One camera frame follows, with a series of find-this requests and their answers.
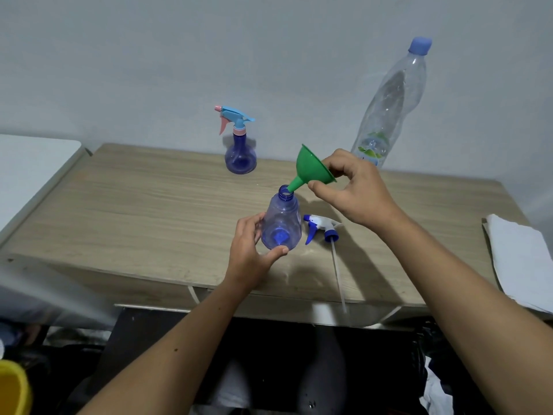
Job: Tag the person's right hand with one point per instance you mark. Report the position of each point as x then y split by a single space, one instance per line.
367 198

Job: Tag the person's left hand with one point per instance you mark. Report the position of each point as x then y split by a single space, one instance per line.
246 267

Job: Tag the white blue trigger sprayer head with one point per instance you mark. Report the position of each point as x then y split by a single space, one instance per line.
322 221

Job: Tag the blue spray bottle body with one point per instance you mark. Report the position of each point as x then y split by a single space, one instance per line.
281 216

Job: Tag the green plastic funnel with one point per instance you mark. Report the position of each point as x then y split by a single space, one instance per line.
311 166

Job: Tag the clear plastic water bottle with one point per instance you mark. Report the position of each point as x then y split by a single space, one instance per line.
393 103

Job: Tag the round blue spray bottle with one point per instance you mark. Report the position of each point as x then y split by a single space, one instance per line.
240 157

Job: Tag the light blue bottle cap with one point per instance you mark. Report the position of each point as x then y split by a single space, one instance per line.
420 45

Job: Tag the person's left forearm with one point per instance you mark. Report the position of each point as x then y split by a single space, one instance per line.
173 358

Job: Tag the person's right forearm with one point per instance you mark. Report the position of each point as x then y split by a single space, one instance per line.
466 324

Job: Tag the black trash bin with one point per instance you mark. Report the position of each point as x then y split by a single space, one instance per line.
421 341

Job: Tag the stack of white paper sheets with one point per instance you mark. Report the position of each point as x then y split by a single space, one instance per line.
522 263

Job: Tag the crumpled white paper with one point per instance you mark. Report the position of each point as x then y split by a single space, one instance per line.
436 393

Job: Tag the white side table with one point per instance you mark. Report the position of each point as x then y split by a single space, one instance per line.
30 177

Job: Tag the yellow plastic bucket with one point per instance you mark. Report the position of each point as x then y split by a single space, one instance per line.
13 391

